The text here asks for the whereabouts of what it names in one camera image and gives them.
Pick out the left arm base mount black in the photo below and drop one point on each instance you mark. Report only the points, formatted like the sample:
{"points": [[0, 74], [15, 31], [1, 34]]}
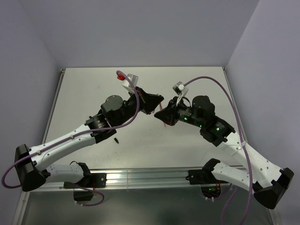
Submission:
{"points": [[88, 188]]}

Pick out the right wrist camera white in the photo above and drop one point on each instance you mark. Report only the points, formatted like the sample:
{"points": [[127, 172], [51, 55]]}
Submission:
{"points": [[181, 90]]}

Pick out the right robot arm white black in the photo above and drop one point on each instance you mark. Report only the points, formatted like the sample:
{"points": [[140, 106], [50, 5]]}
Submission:
{"points": [[267, 181]]}

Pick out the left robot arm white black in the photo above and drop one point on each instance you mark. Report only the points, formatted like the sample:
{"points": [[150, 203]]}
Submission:
{"points": [[36, 166]]}

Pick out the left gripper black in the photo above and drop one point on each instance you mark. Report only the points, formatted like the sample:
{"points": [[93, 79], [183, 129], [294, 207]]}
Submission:
{"points": [[148, 103]]}

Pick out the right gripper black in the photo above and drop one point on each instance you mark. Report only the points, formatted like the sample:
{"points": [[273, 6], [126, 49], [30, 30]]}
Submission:
{"points": [[168, 115]]}

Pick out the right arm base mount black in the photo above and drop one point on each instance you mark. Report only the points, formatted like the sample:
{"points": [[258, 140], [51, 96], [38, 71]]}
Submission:
{"points": [[212, 186]]}

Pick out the aluminium rail frame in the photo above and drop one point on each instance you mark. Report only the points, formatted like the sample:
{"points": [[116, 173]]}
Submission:
{"points": [[143, 178]]}

